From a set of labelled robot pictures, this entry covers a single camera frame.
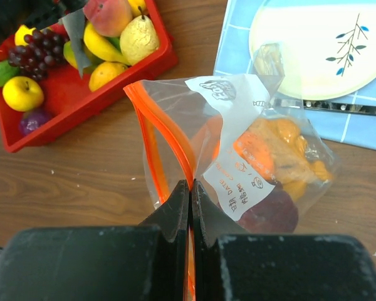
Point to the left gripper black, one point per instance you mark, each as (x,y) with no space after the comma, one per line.
(37,14)

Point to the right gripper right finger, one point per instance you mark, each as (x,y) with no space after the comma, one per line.
(232,264)

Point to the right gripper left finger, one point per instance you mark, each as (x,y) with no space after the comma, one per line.
(143,262)

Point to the peach toy fruit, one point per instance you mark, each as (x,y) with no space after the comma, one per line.
(108,17)

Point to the clear zip top bag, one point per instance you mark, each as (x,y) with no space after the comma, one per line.
(170,112)

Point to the orange pretzel snack toy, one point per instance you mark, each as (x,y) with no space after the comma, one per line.
(288,147)

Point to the yellow lemon toy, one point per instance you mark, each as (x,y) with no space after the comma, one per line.
(139,39)

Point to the dark red plum toy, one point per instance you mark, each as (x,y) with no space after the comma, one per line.
(257,206)

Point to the orange tangerine toy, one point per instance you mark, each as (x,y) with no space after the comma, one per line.
(249,146)

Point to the yellow starfruit toy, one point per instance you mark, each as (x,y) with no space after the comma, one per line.
(21,33)

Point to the purple grapes bunch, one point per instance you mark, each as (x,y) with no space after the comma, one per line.
(43,52)

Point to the green lime toy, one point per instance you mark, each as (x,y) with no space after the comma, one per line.
(7,72)

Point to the grey toy fish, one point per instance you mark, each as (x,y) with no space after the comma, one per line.
(75,25)

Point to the green yellow mango toy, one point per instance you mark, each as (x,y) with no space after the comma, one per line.
(70,58)

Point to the yellow round fruit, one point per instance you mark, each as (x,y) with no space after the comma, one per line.
(22,94)

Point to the yellow banana toy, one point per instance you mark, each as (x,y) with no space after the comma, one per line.
(101,47)

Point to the purple onion toy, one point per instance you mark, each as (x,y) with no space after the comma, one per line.
(33,119)

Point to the red plastic tray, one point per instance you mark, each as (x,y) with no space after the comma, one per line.
(70,102)

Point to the orange yellow mango toy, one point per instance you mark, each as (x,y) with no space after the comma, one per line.
(104,73)

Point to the blue checked cloth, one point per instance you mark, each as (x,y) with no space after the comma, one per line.
(233,56)

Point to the metal fork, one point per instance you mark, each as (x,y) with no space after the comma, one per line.
(326,106)

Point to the blue cream plate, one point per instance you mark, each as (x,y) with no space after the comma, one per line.
(328,48)

